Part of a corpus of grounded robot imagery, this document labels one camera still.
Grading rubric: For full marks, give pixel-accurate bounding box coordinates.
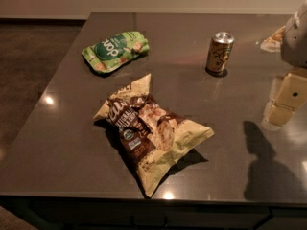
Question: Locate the pale snack bag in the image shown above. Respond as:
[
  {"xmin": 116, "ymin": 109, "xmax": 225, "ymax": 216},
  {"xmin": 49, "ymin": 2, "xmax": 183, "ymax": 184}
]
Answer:
[{"xmin": 260, "ymin": 26, "xmax": 286, "ymax": 53}]

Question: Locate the green chip bag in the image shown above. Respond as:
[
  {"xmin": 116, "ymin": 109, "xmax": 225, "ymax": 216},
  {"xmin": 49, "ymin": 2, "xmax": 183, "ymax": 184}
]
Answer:
[{"xmin": 82, "ymin": 32, "xmax": 150, "ymax": 74}]

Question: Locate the orange soda can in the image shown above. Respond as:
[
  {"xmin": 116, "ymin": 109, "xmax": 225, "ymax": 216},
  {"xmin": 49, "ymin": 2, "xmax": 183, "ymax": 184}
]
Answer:
[{"xmin": 205, "ymin": 32, "xmax": 235, "ymax": 77}]

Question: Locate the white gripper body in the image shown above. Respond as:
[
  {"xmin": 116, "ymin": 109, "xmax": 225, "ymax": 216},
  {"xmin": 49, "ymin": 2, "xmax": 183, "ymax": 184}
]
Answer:
[{"xmin": 281, "ymin": 1, "xmax": 307, "ymax": 68}]

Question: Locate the brown chip bag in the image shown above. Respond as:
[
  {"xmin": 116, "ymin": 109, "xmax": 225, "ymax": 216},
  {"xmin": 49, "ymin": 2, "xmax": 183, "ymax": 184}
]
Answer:
[{"xmin": 94, "ymin": 75, "xmax": 214, "ymax": 196}]

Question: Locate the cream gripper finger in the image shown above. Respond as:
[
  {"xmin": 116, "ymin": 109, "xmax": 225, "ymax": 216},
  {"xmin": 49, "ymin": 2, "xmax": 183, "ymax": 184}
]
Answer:
[{"xmin": 263, "ymin": 68, "xmax": 307, "ymax": 127}]

